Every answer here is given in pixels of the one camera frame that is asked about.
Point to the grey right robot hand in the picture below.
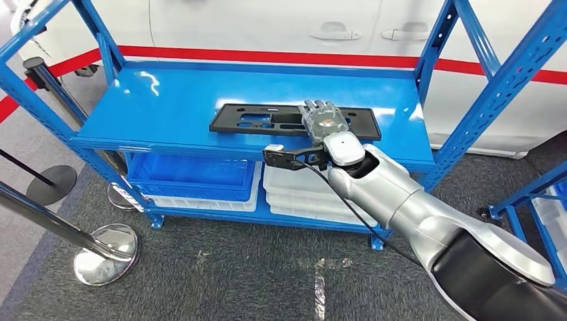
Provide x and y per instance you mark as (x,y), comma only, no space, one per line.
(325,122)

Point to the black plastic plate part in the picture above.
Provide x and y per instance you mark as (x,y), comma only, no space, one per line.
(230,122)

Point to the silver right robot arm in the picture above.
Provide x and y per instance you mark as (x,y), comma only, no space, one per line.
(398,199)

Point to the blue metal shelf rack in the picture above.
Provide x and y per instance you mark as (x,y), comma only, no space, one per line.
(177,102)
(531,188)

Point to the white car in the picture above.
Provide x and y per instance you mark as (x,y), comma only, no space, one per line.
(243,22)

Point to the blue plastic bin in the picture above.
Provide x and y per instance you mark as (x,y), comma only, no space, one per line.
(190,175)

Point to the grey carpet mat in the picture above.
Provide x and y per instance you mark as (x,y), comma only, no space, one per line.
(221,274)

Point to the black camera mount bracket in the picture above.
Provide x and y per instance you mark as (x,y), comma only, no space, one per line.
(283,159)

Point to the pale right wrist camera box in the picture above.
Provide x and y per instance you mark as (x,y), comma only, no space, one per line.
(275,148)

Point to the chrome stanchion post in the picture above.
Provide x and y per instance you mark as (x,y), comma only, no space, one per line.
(106,261)
(57,95)

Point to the black stanchion post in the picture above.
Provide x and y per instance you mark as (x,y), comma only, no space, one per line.
(51,186)

